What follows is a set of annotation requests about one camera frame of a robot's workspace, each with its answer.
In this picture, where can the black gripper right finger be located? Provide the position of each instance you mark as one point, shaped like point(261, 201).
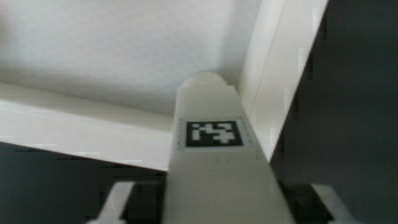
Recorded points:
point(316, 205)

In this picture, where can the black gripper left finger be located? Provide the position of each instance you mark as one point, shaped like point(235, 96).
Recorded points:
point(132, 206)

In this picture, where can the white desk top tray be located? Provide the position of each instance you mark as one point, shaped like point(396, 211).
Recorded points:
point(98, 54)

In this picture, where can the white U-shaped fence frame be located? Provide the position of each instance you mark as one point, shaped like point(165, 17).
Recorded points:
point(126, 145)

